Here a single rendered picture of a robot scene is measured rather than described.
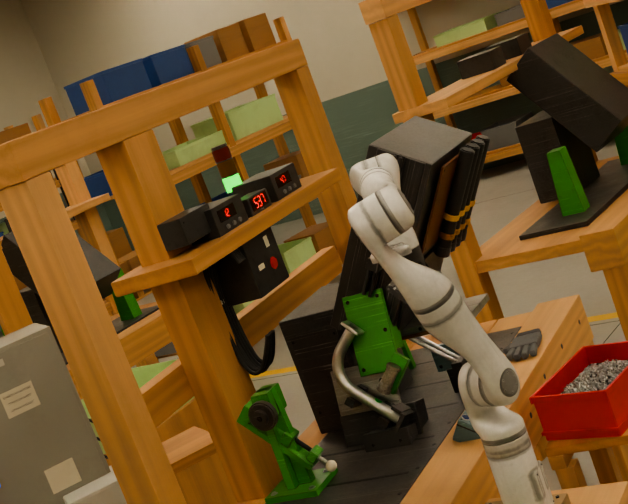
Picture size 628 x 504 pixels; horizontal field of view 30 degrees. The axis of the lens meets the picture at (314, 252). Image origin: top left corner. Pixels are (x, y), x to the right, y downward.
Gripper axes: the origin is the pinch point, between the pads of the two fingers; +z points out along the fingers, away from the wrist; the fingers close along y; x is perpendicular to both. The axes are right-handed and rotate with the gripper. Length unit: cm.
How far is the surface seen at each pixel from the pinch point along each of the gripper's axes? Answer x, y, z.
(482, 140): -74, 1, -22
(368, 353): -36, 36, 17
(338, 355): -34, 43, 15
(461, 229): -70, 14, -1
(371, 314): -39, 32, 8
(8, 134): -656, 645, -82
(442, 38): -927, 305, -21
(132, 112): -21, 66, -61
